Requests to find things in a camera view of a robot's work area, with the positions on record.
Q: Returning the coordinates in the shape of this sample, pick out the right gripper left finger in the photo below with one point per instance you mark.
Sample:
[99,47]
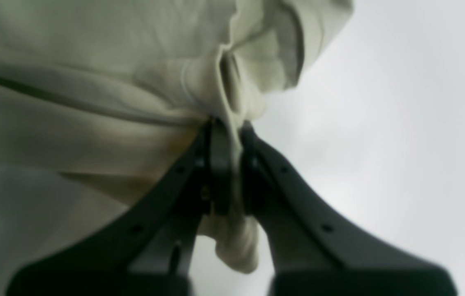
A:
[147,251]

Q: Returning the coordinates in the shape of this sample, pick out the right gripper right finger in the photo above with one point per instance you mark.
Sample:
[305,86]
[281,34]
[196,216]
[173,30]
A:
[315,250]

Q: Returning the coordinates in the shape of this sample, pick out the beige T-shirt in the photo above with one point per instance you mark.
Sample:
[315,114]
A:
[99,97]

